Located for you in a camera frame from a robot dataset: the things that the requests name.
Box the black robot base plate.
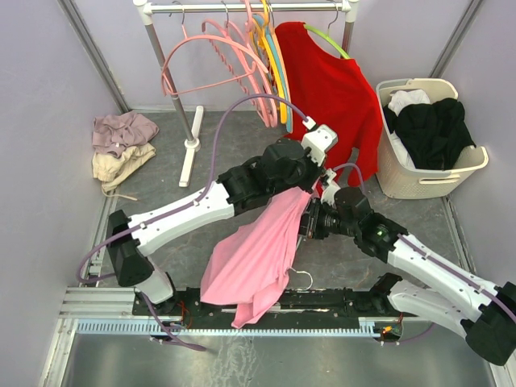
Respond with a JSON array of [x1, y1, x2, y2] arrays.
[[132, 286, 420, 328]]

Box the light blue cable duct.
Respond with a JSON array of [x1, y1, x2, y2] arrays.
[[76, 318, 380, 339]]

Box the pink hanger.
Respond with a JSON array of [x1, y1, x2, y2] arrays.
[[200, 0, 280, 128], [160, 18, 269, 97]]

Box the light blue hanger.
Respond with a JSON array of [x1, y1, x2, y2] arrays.
[[262, 20, 293, 134]]

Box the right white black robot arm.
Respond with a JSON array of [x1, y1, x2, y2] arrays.
[[300, 187, 515, 366]]

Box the pink t shirt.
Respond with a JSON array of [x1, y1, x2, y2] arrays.
[[200, 188, 312, 329]]

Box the black garment in basket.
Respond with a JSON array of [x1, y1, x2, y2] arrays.
[[383, 98, 475, 170]]

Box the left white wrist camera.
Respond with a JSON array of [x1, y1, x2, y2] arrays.
[[301, 116, 338, 167]]

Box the yellow hanger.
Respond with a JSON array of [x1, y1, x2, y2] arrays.
[[249, 1, 288, 99]]

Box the beige crumpled garment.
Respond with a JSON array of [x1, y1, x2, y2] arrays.
[[92, 144, 156, 202]]

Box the cream laundry basket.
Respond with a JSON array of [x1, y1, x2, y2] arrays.
[[376, 78, 489, 199]]

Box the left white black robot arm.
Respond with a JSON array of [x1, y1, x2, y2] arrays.
[[106, 138, 330, 314]]

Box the teal wavy hanger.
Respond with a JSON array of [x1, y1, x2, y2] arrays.
[[287, 268, 314, 291]]

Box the red t shirt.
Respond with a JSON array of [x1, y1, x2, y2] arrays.
[[275, 22, 383, 186]]

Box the white metal clothes rack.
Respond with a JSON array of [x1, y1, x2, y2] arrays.
[[134, 1, 358, 188]]

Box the lime green hanger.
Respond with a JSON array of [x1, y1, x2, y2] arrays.
[[304, 10, 351, 60]]

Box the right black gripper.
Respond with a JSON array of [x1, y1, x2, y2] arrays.
[[285, 198, 357, 241]]

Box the mauve crumpled garment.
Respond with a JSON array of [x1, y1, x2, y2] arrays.
[[92, 111, 160, 158]]

